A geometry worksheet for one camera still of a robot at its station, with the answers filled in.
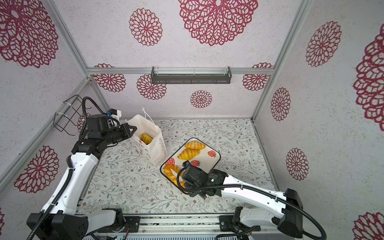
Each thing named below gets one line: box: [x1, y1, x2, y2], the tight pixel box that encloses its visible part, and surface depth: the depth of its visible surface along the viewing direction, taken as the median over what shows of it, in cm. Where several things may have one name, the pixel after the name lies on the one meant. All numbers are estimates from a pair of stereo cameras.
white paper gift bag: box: [126, 114, 168, 166], surface depth 87 cm
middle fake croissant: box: [177, 148, 200, 161], surface depth 98 cm
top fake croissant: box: [184, 140, 206, 150], surface depth 102 cm
